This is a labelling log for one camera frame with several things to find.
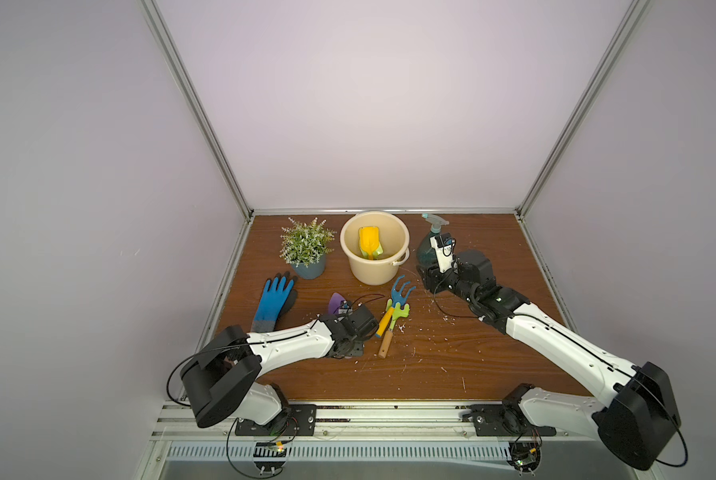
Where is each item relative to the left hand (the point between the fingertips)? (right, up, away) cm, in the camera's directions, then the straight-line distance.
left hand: (357, 345), depth 86 cm
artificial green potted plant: (-16, +29, +2) cm, 33 cm away
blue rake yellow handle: (+14, +13, +9) cm, 21 cm away
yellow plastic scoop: (+4, +31, +14) cm, 35 cm away
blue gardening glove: (-29, +10, +9) cm, 32 cm away
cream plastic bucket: (+12, +31, +8) cm, 34 cm away
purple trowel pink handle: (-8, +11, +7) cm, 15 cm away
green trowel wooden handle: (+7, +27, +15) cm, 31 cm away
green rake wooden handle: (+12, +8, +6) cm, 16 cm away
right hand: (+19, +27, -7) cm, 34 cm away
